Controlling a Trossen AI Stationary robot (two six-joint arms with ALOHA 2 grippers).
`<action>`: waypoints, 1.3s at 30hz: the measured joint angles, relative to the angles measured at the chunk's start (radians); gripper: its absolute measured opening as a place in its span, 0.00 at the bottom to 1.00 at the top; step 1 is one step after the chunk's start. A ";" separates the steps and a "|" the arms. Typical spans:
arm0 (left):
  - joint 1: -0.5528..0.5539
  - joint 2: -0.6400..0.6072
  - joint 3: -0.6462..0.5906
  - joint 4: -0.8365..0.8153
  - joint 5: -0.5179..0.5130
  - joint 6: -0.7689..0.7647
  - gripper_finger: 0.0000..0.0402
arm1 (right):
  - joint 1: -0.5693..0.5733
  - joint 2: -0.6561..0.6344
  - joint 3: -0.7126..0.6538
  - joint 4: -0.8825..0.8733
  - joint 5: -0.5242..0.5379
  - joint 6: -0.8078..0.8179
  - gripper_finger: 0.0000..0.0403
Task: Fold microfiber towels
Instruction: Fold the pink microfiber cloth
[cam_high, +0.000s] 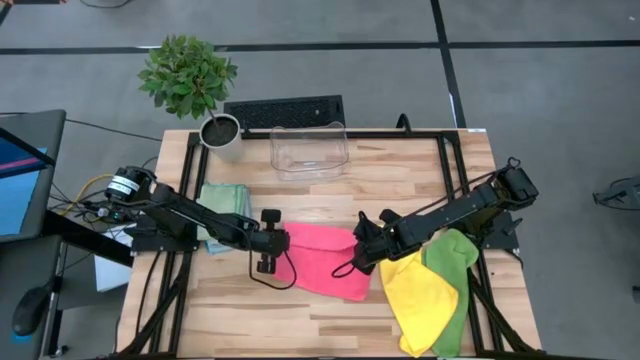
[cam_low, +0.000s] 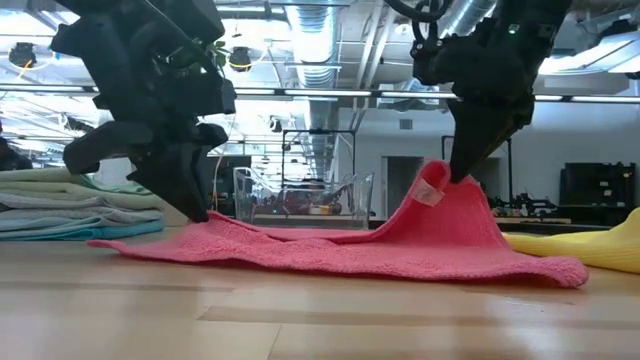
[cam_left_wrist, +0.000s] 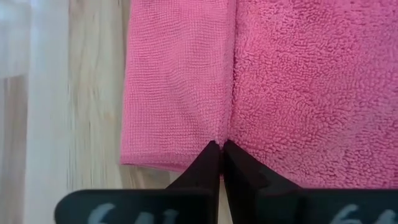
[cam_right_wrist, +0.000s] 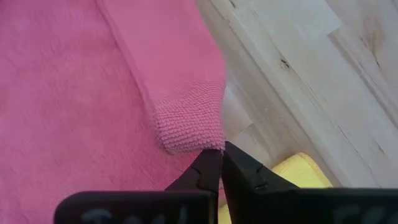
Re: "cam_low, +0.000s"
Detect turquoise terry towel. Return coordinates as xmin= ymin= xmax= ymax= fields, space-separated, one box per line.
xmin=0 ymin=219 xmax=167 ymax=243

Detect yellow towel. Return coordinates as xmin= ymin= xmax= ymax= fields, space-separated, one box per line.
xmin=502 ymin=207 xmax=640 ymax=275

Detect slanted silver ventilation duct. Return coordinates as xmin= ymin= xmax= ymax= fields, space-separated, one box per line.
xmin=439 ymin=0 xmax=497 ymax=39

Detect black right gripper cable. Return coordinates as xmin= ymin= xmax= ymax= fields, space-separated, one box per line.
xmin=381 ymin=0 xmax=454 ymax=45

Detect green microfiber towel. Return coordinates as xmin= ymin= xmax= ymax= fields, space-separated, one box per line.
xmin=0 ymin=167 xmax=167 ymax=212

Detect pink towel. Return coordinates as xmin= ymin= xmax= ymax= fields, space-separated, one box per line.
xmin=86 ymin=158 xmax=591 ymax=290

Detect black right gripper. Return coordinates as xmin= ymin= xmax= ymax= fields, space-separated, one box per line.
xmin=409 ymin=16 xmax=557 ymax=185

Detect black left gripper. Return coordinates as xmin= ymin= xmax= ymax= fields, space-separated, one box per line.
xmin=49 ymin=22 xmax=239 ymax=224

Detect grey waffle-weave towel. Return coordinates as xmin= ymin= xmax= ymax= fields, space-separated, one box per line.
xmin=0 ymin=192 xmax=165 ymax=225

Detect black background robot arms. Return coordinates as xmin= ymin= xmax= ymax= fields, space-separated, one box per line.
xmin=491 ymin=191 xmax=559 ymax=219

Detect black metal stand frame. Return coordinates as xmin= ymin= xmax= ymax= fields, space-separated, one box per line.
xmin=440 ymin=133 xmax=514 ymax=202

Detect black cabinet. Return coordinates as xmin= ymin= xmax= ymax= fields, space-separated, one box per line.
xmin=554 ymin=161 xmax=638 ymax=226

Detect clear plastic bin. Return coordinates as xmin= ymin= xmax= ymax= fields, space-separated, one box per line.
xmin=233 ymin=167 xmax=376 ymax=230

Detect black ceiling-mounted device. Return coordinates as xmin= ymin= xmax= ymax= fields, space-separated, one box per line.
xmin=8 ymin=42 xmax=39 ymax=69
xmin=228 ymin=45 xmax=253 ymax=72

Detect person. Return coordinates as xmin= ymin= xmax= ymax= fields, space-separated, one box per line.
xmin=287 ymin=177 xmax=342 ymax=216

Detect long ceiling light strip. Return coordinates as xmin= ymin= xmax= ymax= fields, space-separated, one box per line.
xmin=0 ymin=85 xmax=640 ymax=105

